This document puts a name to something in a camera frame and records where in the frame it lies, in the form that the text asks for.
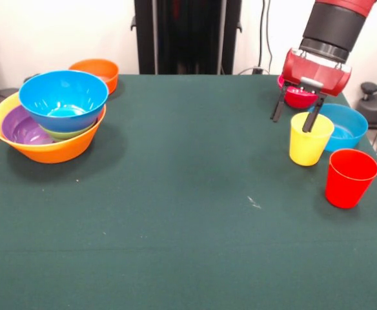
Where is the grey cable plug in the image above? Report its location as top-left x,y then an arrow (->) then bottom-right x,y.
236,66 -> 270,76

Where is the shallow blue bowl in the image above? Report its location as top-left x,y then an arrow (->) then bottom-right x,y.
307,103 -> 369,153

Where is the small orange bowl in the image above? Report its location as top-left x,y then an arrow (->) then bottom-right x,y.
68,58 -> 120,95

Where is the yellow cup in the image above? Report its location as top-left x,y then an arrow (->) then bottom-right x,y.
289,112 -> 335,167

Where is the black wall cable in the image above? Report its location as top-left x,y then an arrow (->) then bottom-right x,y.
260,0 -> 272,70

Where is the dark green tablecloth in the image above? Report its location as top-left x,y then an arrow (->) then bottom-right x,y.
0,73 -> 377,310

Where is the small green bowl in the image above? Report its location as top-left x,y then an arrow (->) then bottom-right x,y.
39,118 -> 98,141

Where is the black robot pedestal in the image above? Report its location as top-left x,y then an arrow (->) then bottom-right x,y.
130,0 -> 243,76

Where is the large yellow bowl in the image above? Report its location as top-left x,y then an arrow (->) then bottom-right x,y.
0,92 -> 107,165

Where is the purple bowl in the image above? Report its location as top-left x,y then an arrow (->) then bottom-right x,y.
1,105 -> 56,145

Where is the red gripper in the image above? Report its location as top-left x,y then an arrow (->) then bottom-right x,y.
269,48 -> 352,134

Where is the small pink bowl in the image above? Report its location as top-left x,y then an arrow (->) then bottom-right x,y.
278,74 -> 318,110

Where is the red cup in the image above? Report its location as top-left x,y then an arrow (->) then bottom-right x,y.
325,149 -> 377,210

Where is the deep blue bowl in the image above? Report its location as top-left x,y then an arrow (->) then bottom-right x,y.
18,70 -> 109,133

